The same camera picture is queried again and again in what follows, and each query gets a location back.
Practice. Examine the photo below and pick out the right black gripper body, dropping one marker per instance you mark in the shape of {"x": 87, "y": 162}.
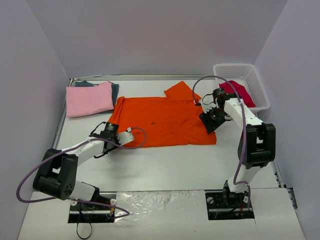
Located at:
{"x": 208, "y": 122}

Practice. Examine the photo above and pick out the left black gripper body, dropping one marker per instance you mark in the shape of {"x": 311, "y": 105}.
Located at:
{"x": 110, "y": 146}

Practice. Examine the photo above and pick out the orange t shirt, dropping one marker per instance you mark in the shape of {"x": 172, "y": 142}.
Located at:
{"x": 172, "y": 120}

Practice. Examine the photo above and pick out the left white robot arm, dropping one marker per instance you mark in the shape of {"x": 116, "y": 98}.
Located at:
{"x": 57, "y": 173}

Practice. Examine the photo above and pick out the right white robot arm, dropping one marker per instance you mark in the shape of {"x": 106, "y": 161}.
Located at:
{"x": 257, "y": 144}

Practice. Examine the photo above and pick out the red t shirt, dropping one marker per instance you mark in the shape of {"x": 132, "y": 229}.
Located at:
{"x": 241, "y": 90}

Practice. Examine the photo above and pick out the pink folded t shirt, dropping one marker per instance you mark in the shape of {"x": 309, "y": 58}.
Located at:
{"x": 89, "y": 100}

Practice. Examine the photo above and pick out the white plastic basket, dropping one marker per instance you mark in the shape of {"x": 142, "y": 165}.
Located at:
{"x": 247, "y": 76}

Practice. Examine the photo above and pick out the dark blue folded t shirt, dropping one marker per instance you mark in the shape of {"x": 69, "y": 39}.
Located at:
{"x": 114, "y": 87}

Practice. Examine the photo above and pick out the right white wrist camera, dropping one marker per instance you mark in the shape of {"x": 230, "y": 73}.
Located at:
{"x": 206, "y": 103}

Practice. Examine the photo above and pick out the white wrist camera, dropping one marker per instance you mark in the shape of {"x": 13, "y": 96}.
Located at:
{"x": 125, "y": 137}
{"x": 206, "y": 103}

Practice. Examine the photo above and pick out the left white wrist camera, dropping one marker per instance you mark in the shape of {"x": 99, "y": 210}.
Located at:
{"x": 125, "y": 137}

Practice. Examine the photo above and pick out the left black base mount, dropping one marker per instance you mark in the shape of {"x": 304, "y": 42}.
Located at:
{"x": 89, "y": 213}

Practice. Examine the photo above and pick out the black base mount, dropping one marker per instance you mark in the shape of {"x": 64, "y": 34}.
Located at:
{"x": 236, "y": 208}
{"x": 89, "y": 213}

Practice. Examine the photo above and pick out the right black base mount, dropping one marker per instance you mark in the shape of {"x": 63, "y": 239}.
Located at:
{"x": 236, "y": 208}

